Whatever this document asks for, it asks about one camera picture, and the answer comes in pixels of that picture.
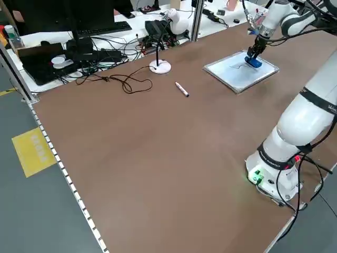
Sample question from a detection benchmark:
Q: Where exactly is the white round puck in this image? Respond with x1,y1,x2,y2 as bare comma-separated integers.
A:
51,55,73,70

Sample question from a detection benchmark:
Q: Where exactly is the long dark power supply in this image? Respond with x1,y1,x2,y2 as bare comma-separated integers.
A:
145,20,169,39

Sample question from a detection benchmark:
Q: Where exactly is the blue whiteboard eraser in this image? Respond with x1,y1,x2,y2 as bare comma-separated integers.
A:
244,55,263,68

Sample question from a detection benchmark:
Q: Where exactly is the clear plastic pen cup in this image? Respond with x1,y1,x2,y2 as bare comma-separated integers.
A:
246,10,266,35

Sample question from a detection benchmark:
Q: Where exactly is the aluminium corner frame post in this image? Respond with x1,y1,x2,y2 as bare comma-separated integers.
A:
0,39,40,104

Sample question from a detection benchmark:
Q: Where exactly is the silver framed whiteboard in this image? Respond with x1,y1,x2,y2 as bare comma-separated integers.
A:
202,50,280,94

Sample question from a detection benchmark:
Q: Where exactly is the black keyboard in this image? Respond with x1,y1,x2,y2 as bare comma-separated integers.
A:
71,21,132,37

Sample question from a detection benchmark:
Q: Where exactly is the white desk lamp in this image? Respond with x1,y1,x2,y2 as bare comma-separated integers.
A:
149,8,197,74

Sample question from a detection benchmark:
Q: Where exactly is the yellow floor sign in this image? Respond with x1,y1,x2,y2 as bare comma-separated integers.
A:
12,128,57,179

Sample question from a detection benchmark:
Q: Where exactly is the white blue whiteboard marker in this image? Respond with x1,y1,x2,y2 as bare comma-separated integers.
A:
175,81,190,98

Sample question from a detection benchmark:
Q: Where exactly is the black desk power strip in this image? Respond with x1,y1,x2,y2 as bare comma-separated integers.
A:
202,9,229,27

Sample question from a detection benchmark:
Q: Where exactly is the black computer monitor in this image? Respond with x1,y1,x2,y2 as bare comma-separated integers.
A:
18,0,115,53

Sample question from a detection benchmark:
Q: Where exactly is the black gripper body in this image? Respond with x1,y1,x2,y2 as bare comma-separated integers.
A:
252,35,268,51

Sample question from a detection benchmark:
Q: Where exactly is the circuit board with red light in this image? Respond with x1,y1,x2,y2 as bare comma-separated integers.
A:
141,36,180,55

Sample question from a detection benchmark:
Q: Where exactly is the black laptop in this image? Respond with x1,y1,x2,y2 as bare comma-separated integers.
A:
17,43,80,86

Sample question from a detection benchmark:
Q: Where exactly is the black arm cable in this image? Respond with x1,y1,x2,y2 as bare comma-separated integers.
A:
291,126,334,211
265,0,337,47

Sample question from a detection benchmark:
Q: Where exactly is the black lamp cable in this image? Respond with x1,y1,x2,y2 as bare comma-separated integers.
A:
75,65,158,93

